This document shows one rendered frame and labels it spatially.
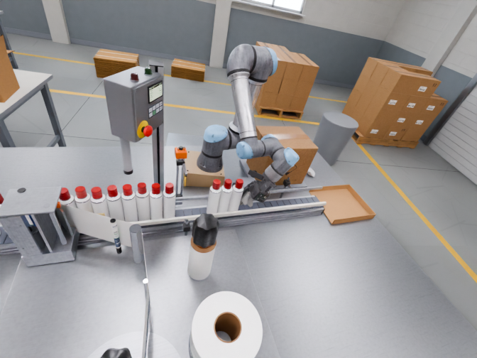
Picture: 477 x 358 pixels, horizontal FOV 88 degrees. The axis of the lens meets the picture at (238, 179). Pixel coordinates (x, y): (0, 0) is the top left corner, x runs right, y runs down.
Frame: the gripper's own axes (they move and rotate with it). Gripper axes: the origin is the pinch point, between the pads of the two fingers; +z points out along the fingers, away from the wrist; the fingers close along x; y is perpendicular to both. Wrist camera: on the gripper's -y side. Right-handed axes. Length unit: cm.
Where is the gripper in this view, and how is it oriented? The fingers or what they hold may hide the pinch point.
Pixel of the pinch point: (240, 202)
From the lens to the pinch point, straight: 121.1
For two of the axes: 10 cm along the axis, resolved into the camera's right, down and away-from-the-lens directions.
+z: -6.3, 6.8, 3.8
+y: 2.9, 6.6, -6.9
